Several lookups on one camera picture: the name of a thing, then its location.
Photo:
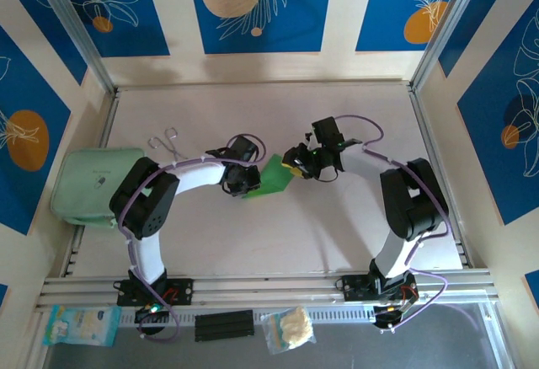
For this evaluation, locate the green paper sheet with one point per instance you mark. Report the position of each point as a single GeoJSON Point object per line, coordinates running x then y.
{"type": "Point", "coordinates": [273, 177]}

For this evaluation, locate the metal scissors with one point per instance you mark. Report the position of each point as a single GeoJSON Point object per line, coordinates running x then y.
{"type": "Point", "coordinates": [174, 154]}

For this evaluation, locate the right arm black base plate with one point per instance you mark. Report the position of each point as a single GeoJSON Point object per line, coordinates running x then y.
{"type": "Point", "coordinates": [351, 287]}

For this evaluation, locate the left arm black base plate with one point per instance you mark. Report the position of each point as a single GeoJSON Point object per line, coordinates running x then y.
{"type": "Point", "coordinates": [183, 291]}

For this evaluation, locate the aluminium mounting rail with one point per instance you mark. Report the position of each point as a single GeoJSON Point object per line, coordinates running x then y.
{"type": "Point", "coordinates": [269, 291]}

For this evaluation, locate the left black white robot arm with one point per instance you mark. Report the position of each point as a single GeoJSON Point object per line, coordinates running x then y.
{"type": "Point", "coordinates": [145, 200]}

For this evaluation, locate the wet wipes packet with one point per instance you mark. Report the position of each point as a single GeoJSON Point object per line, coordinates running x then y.
{"type": "Point", "coordinates": [80, 324]}

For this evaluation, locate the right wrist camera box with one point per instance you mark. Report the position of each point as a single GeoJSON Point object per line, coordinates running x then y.
{"type": "Point", "coordinates": [308, 137]}

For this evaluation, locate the mint green zip pouch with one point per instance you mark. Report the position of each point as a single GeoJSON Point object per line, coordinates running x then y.
{"type": "Point", "coordinates": [80, 179]}

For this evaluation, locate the clear bag with pale contents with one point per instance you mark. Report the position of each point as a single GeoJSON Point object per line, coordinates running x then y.
{"type": "Point", "coordinates": [290, 329]}

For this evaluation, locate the black ribbed block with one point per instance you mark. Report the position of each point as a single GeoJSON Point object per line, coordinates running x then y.
{"type": "Point", "coordinates": [225, 325]}

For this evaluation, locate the aluminium frame post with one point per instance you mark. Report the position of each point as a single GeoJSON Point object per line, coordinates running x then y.
{"type": "Point", "coordinates": [446, 28]}
{"type": "Point", "coordinates": [84, 40]}

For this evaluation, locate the aluminium side rail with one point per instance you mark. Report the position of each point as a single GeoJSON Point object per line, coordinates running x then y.
{"type": "Point", "coordinates": [110, 112]}
{"type": "Point", "coordinates": [422, 112]}

